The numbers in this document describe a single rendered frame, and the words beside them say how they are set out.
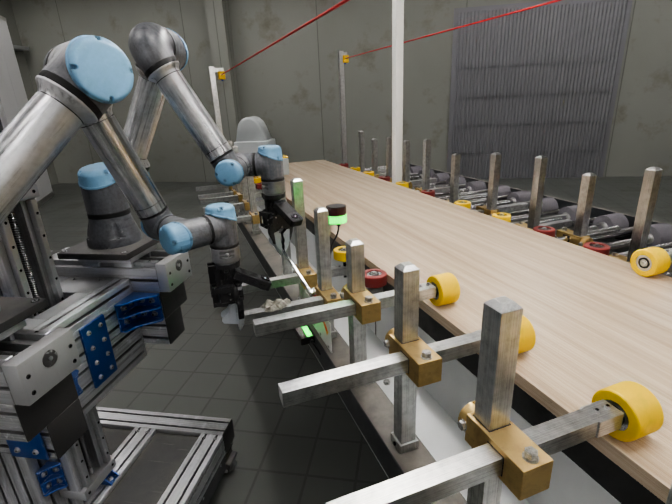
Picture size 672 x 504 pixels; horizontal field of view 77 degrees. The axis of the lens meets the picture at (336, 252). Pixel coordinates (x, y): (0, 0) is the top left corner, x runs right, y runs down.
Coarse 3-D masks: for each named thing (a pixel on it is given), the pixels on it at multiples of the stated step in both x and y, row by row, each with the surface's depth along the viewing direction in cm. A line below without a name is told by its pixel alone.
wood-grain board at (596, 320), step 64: (320, 192) 252; (384, 192) 245; (384, 256) 146; (448, 256) 144; (512, 256) 141; (576, 256) 139; (448, 320) 103; (576, 320) 101; (640, 320) 99; (576, 384) 79; (640, 448) 64
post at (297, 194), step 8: (296, 184) 142; (296, 192) 143; (296, 200) 144; (296, 208) 145; (304, 208) 146; (304, 216) 147; (304, 224) 148; (296, 232) 148; (304, 232) 148; (296, 240) 150; (304, 240) 149; (296, 248) 152; (304, 248) 150; (296, 256) 154; (304, 256) 151; (304, 264) 152; (304, 296) 156
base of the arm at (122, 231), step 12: (96, 216) 121; (108, 216) 122; (120, 216) 124; (96, 228) 122; (108, 228) 122; (120, 228) 124; (132, 228) 127; (96, 240) 122; (108, 240) 122; (120, 240) 124; (132, 240) 126
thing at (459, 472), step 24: (600, 408) 64; (528, 432) 60; (552, 432) 60; (576, 432) 61; (600, 432) 62; (456, 456) 57; (480, 456) 57; (408, 480) 54; (432, 480) 54; (456, 480) 54; (480, 480) 56
